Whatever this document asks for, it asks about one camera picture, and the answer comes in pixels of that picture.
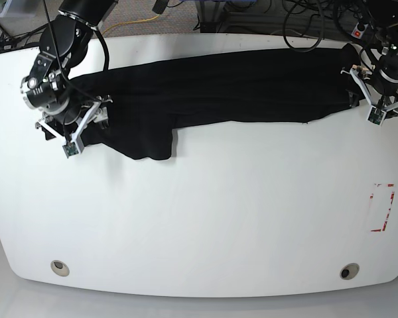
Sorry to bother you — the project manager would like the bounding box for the left table grommet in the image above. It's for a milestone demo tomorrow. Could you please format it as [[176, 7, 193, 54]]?
[[50, 260, 70, 277]]

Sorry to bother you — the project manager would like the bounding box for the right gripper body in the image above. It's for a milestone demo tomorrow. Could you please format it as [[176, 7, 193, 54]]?
[[26, 89, 93, 133]]

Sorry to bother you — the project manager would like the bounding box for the yellow cable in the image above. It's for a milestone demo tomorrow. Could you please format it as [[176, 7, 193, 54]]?
[[102, 9, 162, 36]]

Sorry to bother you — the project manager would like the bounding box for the red tape marking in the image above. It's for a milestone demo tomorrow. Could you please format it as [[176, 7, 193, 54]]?
[[366, 184, 395, 233]]

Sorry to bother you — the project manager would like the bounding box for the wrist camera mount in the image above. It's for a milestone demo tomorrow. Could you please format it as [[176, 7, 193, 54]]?
[[340, 65, 398, 126], [35, 95, 113, 158]]

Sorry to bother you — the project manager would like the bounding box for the black box under table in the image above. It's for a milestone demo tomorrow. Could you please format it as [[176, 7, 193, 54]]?
[[199, 21, 228, 34]]

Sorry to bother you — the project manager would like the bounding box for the black T-shirt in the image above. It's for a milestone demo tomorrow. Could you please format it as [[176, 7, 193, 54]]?
[[74, 44, 364, 160]]

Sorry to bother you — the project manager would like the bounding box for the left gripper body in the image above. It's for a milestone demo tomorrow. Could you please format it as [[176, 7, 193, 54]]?
[[368, 49, 398, 97]]

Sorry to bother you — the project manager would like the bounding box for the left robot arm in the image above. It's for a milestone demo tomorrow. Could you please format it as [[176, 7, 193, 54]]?
[[365, 1, 398, 97]]

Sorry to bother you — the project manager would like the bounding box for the white power strip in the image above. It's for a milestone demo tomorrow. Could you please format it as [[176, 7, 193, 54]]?
[[351, 22, 368, 39]]

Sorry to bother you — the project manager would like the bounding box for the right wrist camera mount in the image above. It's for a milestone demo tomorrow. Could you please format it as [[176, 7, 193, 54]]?
[[35, 95, 113, 158]]

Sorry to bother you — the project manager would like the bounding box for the table grommet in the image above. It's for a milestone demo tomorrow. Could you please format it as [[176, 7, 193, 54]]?
[[340, 263, 360, 280], [50, 260, 70, 277]]

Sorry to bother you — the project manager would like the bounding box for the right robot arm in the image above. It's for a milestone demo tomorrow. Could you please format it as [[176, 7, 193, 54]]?
[[21, 1, 118, 127]]

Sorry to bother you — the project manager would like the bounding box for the right table grommet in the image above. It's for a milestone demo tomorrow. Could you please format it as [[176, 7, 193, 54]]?
[[340, 263, 360, 280]]

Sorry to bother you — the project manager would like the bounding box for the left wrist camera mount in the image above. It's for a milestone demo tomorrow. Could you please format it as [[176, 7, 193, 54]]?
[[340, 65, 398, 126]]

